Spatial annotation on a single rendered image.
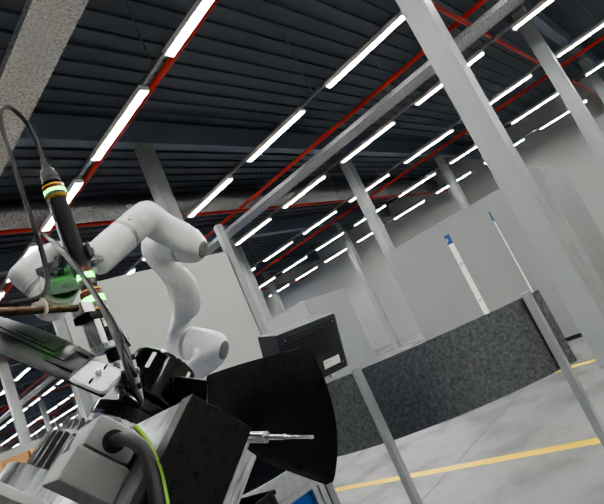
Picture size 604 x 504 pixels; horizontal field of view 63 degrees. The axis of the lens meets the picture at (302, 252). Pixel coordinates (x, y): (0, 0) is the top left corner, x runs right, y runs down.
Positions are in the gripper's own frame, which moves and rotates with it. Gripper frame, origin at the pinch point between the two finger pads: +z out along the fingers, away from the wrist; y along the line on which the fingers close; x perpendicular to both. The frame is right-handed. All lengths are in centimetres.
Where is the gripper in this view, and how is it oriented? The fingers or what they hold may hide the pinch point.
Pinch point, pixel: (76, 254)
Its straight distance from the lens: 110.7
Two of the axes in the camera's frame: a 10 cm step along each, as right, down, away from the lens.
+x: -4.1, -8.9, 2.0
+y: -7.3, 1.9, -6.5
